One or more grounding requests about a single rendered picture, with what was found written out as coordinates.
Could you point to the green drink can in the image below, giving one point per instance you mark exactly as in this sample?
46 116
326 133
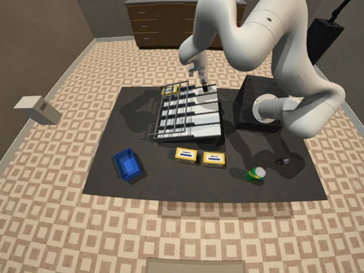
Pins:
255 174

